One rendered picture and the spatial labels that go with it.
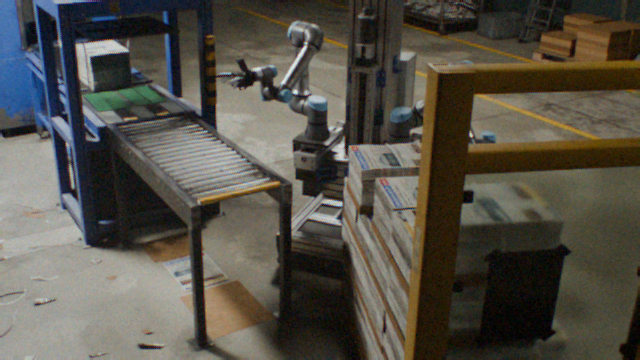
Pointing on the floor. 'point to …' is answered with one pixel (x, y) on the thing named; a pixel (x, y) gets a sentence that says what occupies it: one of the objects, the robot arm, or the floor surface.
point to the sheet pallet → (591, 40)
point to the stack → (389, 283)
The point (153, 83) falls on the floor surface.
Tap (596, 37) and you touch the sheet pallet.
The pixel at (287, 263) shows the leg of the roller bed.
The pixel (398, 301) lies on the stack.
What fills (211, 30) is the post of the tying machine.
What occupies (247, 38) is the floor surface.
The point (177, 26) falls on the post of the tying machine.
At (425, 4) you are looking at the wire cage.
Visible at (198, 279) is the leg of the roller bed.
